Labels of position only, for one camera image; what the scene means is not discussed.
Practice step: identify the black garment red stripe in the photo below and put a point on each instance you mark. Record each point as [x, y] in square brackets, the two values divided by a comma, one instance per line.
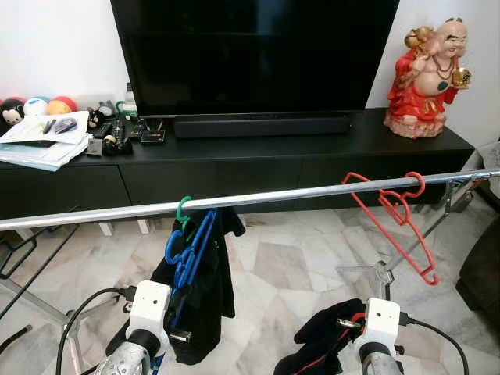
[316, 340]

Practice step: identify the black jacket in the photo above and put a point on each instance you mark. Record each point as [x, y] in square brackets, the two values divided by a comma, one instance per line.
[215, 297]

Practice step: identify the blue plastic hanger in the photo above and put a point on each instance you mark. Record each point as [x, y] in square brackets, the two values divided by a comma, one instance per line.
[191, 258]

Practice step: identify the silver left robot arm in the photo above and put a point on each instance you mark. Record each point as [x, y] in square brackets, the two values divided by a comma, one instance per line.
[125, 361]

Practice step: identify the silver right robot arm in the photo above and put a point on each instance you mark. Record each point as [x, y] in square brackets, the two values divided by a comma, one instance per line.
[380, 367]

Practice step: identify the green plastic hanger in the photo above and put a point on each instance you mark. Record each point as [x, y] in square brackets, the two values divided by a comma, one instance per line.
[181, 209]

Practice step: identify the red plastic hanger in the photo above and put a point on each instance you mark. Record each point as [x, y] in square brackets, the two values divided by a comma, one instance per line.
[394, 205]

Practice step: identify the silver metal clothes rack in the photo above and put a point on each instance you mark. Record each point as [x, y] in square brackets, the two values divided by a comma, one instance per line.
[297, 194]

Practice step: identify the black television cabinet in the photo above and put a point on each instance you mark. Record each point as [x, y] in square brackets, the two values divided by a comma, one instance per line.
[273, 176]

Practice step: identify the black tape dispenser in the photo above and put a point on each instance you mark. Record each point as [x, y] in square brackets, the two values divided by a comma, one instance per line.
[117, 146]

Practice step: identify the small black box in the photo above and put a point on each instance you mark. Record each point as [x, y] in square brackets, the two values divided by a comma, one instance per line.
[152, 138]

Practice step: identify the black remote control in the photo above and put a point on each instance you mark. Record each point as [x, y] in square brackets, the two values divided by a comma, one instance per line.
[117, 129]

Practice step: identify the black soundbar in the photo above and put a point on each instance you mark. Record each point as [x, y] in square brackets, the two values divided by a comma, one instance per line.
[262, 126]

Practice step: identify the stack of white papers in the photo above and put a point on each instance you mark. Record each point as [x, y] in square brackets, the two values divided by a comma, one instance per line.
[39, 152]

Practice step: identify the small black mouse figurine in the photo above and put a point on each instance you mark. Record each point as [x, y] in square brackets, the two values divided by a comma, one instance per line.
[99, 117]

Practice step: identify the grey computer mouse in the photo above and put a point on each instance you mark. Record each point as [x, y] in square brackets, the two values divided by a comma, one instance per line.
[65, 126]

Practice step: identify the red gold Buddha statue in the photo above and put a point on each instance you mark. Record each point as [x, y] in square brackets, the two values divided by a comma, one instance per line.
[422, 86]

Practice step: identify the orange red plush ball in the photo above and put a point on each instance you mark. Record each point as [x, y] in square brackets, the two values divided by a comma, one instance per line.
[62, 105]

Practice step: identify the white blue plush ball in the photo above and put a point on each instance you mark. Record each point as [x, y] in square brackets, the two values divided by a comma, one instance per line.
[36, 106]

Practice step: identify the black mouse plush toy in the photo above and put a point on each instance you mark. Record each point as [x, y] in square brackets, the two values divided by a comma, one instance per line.
[11, 113]

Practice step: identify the black flat television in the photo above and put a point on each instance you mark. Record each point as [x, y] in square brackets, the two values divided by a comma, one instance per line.
[250, 55]

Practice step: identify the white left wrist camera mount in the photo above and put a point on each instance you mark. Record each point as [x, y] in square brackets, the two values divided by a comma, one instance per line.
[150, 308]

